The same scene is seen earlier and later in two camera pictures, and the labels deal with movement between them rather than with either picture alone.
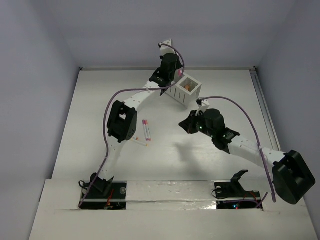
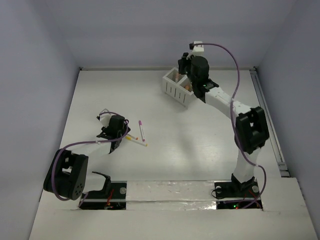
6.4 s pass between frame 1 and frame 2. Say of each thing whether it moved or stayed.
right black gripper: moved
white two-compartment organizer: stayed
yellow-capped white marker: stayed
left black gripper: moved
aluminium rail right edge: stayed
